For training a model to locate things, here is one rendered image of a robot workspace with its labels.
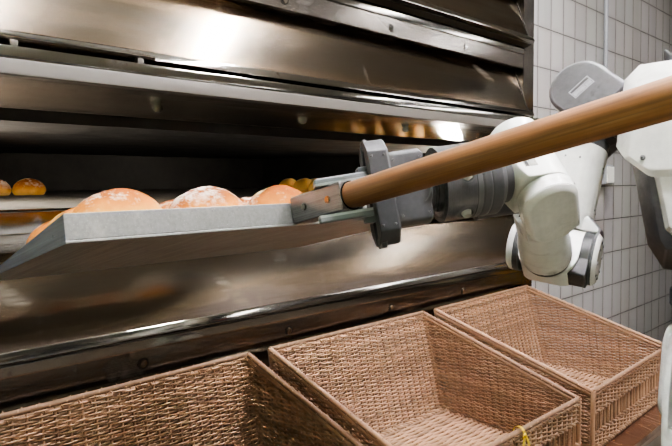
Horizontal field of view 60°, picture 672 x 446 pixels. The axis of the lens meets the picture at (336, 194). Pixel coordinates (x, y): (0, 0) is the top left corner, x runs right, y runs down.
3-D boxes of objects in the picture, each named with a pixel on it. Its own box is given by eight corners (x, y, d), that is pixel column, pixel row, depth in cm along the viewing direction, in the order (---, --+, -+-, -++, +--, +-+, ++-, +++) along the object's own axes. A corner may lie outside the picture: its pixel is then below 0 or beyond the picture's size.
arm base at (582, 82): (563, 149, 109) (595, 97, 109) (628, 172, 99) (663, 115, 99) (531, 112, 98) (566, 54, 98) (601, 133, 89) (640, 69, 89)
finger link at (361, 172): (313, 190, 68) (365, 183, 68) (315, 185, 64) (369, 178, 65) (311, 177, 68) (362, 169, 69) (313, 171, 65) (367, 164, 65)
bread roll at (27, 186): (15, 195, 182) (14, 178, 182) (9, 195, 187) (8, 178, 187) (49, 195, 189) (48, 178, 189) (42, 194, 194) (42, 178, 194)
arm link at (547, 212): (579, 179, 63) (583, 241, 73) (544, 124, 69) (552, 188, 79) (521, 202, 64) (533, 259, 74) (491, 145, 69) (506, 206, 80)
